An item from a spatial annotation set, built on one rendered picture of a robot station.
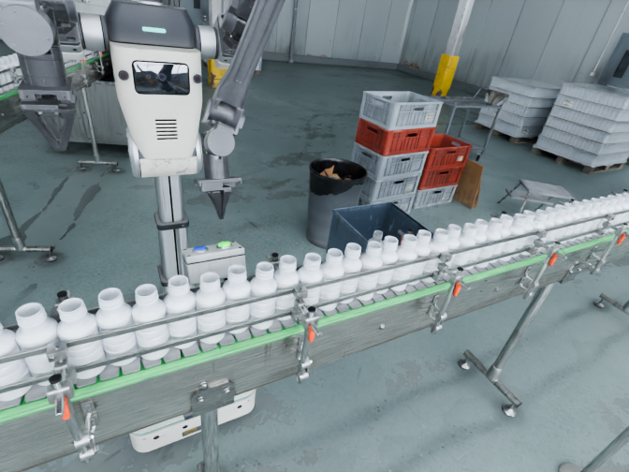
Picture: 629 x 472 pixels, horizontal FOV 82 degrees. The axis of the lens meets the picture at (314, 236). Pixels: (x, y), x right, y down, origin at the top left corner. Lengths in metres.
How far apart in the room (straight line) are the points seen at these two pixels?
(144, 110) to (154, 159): 0.15
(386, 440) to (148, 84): 1.72
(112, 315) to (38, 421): 0.23
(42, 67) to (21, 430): 0.62
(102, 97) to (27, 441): 3.85
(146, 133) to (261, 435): 1.35
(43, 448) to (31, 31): 0.72
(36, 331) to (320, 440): 1.38
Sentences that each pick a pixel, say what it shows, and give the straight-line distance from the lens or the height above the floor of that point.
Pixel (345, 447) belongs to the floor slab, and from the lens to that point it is 1.89.
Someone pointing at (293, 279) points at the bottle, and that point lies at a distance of 0.82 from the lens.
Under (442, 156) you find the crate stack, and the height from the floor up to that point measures 0.57.
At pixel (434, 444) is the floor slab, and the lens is 2.03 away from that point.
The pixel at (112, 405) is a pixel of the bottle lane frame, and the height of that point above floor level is 0.93.
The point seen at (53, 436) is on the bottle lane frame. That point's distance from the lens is 0.92.
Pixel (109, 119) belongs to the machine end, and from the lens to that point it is 4.52.
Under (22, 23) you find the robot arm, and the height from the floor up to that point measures 1.58.
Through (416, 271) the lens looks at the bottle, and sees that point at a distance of 1.06.
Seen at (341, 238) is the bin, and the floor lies 0.86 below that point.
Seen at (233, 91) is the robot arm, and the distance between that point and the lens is 0.86.
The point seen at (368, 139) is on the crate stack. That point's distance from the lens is 3.32.
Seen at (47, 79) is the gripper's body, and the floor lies 1.50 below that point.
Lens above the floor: 1.64
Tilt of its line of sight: 32 degrees down
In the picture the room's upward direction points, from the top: 9 degrees clockwise
